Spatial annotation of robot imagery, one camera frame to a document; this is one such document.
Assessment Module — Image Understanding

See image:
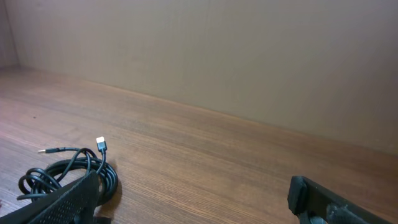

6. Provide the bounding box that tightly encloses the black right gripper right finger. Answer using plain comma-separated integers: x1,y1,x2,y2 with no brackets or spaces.
287,175,390,224

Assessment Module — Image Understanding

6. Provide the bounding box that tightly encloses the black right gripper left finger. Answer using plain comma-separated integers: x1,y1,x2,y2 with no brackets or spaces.
1,171,99,224

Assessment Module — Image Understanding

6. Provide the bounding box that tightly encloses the black usb cable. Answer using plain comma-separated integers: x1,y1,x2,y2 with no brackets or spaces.
17,136,119,206

